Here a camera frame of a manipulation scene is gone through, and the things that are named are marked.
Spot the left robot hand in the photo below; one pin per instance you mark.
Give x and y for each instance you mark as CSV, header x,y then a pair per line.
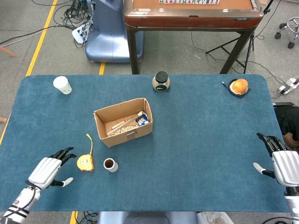
x,y
44,170

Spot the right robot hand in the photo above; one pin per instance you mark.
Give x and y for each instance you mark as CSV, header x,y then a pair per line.
x,y
286,163

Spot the yellow tape measure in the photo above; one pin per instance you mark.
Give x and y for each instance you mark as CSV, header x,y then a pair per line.
x,y
85,162

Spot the small white brown cup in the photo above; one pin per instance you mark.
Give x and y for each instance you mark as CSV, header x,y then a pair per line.
x,y
113,167

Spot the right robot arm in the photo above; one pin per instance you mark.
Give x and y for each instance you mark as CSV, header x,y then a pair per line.
x,y
293,205

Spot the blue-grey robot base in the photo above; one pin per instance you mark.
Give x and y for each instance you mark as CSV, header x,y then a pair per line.
x,y
107,35

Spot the white floor power strip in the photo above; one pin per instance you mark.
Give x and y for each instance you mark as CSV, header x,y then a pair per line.
x,y
288,85

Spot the wooden bead mat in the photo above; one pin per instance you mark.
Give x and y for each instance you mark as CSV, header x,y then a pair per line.
x,y
122,131

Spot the wooden stick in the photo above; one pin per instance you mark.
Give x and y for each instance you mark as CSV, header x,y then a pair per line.
x,y
119,124

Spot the open cardboard box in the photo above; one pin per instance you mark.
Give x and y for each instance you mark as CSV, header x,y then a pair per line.
x,y
126,137

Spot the white paper cup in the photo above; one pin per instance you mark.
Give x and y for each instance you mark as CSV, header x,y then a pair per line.
x,y
61,84

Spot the white plastic bag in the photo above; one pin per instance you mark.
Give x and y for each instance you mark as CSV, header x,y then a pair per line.
x,y
215,219

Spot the blue table mat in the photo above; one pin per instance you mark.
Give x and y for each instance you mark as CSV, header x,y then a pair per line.
x,y
187,140

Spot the blue white packet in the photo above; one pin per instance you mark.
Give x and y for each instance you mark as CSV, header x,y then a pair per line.
x,y
142,120

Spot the grey-blue robot torso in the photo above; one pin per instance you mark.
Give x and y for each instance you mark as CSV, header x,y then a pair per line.
x,y
147,218

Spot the black tripod stand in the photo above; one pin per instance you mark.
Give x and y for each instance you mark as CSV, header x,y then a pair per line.
x,y
251,44

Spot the chrome wheeled stool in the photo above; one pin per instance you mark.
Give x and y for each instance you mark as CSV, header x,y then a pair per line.
x,y
293,24

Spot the white power strip with plugs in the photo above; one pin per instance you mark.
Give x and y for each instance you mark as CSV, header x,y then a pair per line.
x,y
78,35

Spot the glass jar black lid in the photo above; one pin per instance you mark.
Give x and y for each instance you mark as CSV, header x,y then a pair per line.
x,y
161,80

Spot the brown mahjong table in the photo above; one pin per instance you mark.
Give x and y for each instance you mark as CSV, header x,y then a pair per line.
x,y
187,22

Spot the face-up mahjong tile row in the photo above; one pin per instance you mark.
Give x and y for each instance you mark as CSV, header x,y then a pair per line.
x,y
187,2

